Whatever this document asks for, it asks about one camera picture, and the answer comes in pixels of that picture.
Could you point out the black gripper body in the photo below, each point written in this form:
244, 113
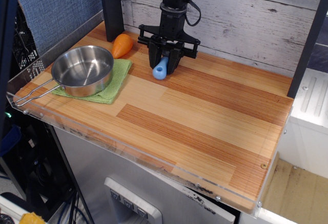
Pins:
171, 32

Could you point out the orange toy carrot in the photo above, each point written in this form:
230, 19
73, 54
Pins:
122, 45

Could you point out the blue handled grey spoon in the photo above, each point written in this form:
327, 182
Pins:
160, 71

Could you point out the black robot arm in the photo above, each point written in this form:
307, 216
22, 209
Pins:
193, 12

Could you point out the stainless steel cabinet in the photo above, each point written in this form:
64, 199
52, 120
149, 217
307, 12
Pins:
92, 164

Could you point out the dark right support post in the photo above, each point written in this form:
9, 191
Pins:
308, 47

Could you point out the clear acrylic table guard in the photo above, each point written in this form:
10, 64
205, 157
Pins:
212, 126

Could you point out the dark support post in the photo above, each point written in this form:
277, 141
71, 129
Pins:
114, 23
308, 47

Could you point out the green cloth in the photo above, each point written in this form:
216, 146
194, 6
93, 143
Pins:
106, 96

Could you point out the stainless steel pot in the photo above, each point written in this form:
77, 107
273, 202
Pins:
80, 72

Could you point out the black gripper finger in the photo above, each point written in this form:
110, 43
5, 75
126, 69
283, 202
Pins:
155, 52
174, 57

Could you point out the white ribbed box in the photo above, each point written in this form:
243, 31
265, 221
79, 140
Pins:
303, 142

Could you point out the dark left support post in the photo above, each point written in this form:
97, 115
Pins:
114, 23

